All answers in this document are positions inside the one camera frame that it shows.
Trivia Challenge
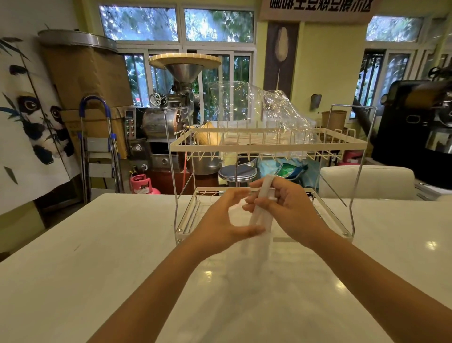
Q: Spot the person's right hand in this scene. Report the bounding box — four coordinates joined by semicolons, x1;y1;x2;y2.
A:
243;176;333;249

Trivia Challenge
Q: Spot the person's left hand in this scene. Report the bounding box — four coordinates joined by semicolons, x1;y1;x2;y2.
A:
192;187;266;261

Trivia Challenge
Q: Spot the white translucent plastic bag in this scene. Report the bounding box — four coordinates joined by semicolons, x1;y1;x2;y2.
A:
240;174;277;278

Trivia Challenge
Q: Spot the person's left forearm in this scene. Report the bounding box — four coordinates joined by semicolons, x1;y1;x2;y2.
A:
88;241;213;343

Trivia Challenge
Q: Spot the person's right forearm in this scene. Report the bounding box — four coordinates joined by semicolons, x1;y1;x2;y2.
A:
307;228;452;343

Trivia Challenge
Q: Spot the green and blue bag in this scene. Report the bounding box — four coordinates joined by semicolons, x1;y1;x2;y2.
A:
274;162;308;183

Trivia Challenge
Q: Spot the cream two-tier dish rack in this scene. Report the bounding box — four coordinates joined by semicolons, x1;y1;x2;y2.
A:
163;104;377;247

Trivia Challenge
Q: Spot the clear crumpled plastic wrap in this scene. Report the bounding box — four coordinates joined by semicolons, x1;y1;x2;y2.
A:
208;81;319;158

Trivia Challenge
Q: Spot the pink plastic container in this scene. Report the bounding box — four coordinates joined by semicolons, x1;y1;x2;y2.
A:
337;150;365;167

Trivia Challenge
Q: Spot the brown woven basket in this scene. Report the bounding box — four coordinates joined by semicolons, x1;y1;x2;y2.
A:
321;110;348;132

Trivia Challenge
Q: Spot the pink gas cylinder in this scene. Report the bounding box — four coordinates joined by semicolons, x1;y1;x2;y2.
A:
129;174;161;195

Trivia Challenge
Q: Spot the white chair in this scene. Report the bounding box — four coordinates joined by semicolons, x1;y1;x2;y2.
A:
318;165;416;200

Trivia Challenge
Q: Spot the silver coffee roaster machine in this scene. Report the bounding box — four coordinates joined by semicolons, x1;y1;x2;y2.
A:
124;53;223;177

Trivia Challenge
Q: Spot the brown spoon poster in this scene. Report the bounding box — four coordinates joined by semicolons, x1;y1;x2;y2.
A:
263;21;300;100

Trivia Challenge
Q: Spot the black coffee roaster machine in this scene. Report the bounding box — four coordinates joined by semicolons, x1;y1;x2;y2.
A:
371;66;452;190

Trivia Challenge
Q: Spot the white-framed window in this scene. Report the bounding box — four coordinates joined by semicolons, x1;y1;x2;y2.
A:
97;4;256;122
350;14;452;119

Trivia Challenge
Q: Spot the hanging sign banner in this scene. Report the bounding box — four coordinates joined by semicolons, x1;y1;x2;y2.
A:
259;0;383;24

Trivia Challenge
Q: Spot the large brown cardboard box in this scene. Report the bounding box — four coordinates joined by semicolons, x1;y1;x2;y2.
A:
40;45;134;160

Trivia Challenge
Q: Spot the panda ink painting cloth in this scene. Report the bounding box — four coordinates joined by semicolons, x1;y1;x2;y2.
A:
0;0;81;216

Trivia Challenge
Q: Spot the round metal lid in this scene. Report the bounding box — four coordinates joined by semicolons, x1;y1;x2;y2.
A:
38;29;119;53

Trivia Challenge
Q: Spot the blue-handled metal step ladder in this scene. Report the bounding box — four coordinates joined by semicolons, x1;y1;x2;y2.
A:
78;95;125;204

